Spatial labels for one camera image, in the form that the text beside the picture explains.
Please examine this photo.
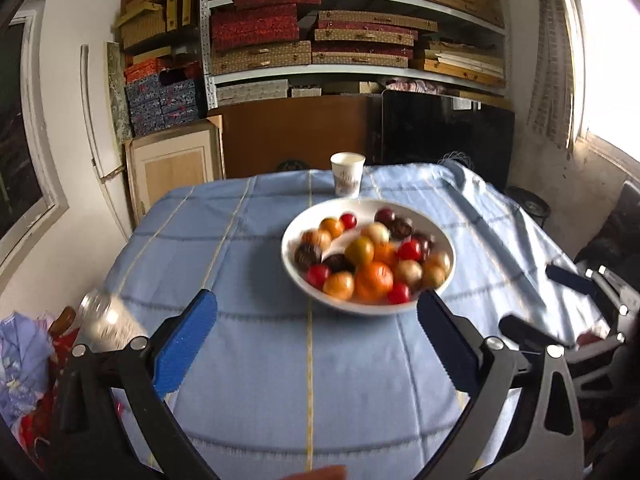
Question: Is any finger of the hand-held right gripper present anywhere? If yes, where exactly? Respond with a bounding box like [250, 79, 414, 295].
[546, 263, 640, 318]
[499, 314, 576, 356]

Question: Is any white paper cup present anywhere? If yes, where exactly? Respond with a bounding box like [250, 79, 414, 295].
[330, 152, 366, 199]

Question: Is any beige round fruit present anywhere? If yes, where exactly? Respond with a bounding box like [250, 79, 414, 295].
[395, 259, 425, 286]
[361, 223, 391, 246]

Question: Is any white pole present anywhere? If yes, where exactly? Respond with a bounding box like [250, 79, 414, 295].
[80, 44, 133, 241]

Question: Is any white framed window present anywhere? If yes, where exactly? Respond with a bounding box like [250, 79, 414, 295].
[0, 0, 70, 266]

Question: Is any light wooden framed panel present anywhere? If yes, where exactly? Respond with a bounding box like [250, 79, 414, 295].
[124, 115, 226, 226]

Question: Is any bright window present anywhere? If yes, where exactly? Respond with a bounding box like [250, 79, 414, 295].
[562, 0, 640, 181]

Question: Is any red patterned cloth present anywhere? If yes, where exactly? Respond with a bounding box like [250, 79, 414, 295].
[15, 305, 76, 461]

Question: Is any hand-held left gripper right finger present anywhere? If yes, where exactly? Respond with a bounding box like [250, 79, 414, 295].
[416, 289, 586, 480]

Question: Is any blue checked tablecloth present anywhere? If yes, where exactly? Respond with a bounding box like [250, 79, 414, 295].
[100, 162, 611, 480]

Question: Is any glossy black panel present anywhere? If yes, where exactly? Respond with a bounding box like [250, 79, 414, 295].
[381, 90, 516, 191]

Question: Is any orange tangerine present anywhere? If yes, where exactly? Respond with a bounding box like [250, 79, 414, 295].
[354, 261, 396, 305]
[372, 242, 401, 268]

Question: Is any black round stool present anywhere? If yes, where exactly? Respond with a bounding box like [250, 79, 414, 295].
[505, 186, 552, 223]

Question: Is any white metal shelf rack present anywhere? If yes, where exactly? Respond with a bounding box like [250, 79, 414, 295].
[200, 0, 513, 111]

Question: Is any person's left hand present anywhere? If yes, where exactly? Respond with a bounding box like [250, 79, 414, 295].
[287, 465, 349, 480]

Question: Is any stack of blue floral boxes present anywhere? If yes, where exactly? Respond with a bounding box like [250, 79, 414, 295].
[124, 57, 203, 136]

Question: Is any light blue floral cloth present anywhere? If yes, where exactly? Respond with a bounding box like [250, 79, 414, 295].
[0, 312, 56, 421]

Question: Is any pink white cloth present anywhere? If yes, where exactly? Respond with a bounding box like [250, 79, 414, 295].
[382, 77, 461, 96]

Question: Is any green marbled slab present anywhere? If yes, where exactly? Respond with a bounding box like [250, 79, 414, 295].
[106, 42, 133, 143]

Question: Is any person's right hand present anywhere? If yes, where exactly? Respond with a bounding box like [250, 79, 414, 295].
[576, 329, 612, 347]

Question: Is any white oval plate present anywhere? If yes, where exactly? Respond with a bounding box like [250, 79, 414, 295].
[281, 197, 457, 317]

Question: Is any beige woven curtain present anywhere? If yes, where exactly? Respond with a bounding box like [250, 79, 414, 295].
[525, 0, 583, 151]

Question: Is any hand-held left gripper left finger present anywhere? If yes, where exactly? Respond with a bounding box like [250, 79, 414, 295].
[47, 289, 221, 480]

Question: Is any stack of yellow woven boxes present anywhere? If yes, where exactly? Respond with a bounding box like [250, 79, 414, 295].
[116, 0, 201, 51]

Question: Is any brown wooden board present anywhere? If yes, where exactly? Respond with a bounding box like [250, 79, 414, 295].
[220, 94, 383, 178]

